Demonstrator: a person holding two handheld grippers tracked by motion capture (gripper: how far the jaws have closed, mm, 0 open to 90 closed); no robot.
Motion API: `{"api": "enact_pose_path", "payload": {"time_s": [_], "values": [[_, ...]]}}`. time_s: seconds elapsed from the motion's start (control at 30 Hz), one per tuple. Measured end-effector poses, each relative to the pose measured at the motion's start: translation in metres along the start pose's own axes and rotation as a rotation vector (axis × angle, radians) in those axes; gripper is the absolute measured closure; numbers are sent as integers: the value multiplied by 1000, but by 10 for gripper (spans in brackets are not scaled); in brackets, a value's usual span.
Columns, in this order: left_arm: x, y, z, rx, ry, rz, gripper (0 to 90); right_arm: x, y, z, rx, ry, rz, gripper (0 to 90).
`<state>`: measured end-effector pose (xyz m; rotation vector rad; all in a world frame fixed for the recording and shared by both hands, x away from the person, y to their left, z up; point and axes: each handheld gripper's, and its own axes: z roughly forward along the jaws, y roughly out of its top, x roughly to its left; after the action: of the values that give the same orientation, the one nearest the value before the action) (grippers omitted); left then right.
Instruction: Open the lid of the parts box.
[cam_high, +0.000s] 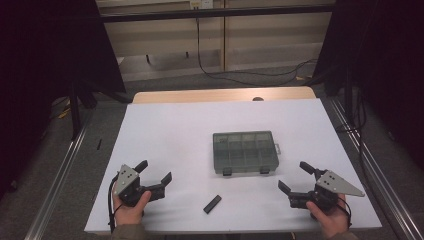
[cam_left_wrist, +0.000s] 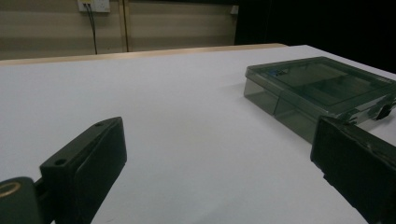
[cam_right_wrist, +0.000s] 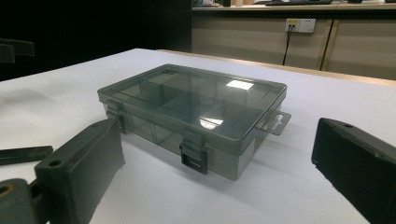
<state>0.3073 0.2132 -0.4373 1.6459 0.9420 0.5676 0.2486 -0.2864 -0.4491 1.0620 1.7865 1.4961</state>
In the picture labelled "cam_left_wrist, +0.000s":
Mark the transparent grey plastic organizer box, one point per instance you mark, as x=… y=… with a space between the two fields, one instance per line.
x=311 y=84

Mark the white wall outlet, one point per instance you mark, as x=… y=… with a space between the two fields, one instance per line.
x=99 y=5

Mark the small white wall box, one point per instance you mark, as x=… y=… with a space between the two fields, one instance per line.
x=234 y=10

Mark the white table cover sheet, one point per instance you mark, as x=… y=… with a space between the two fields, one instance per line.
x=186 y=109

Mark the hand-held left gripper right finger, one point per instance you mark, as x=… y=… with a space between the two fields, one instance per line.
x=358 y=165

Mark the black curtain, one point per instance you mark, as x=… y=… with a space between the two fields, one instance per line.
x=311 y=21

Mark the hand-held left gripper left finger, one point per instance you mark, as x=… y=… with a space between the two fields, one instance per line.
x=84 y=168

